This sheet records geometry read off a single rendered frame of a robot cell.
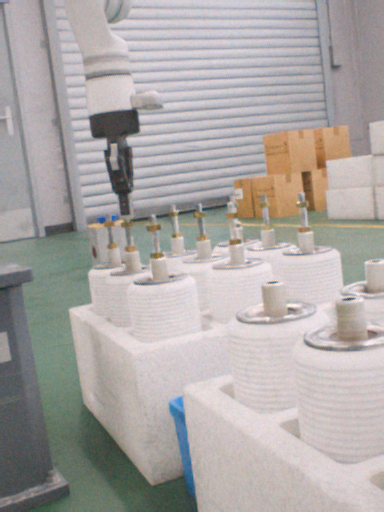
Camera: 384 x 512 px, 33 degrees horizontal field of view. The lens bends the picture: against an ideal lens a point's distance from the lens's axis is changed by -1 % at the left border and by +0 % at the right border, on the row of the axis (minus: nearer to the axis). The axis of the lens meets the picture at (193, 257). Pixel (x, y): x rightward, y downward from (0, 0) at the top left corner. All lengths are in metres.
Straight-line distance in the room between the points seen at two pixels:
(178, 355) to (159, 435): 0.11
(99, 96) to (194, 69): 5.79
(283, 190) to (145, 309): 3.87
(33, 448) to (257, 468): 0.41
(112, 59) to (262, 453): 0.64
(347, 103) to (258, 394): 7.43
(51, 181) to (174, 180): 1.22
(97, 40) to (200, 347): 0.46
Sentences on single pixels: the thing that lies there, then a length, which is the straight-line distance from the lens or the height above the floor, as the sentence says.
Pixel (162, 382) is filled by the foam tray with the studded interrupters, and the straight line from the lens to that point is 0.84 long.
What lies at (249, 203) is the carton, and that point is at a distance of 4.99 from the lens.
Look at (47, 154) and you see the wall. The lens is 6.07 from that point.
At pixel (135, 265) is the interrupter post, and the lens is 1.00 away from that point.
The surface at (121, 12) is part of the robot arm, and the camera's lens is 1.03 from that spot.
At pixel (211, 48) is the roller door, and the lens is 6.90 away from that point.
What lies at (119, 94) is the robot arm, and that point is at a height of 0.52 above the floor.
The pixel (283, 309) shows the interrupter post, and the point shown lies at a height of 0.26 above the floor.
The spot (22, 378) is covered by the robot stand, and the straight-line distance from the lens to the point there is 0.85.
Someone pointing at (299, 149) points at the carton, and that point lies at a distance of 4.80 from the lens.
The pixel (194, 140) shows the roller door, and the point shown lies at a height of 0.71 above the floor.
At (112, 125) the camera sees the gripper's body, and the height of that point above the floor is 0.47.
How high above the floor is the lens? 0.39
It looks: 7 degrees down
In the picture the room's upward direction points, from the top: 7 degrees counter-clockwise
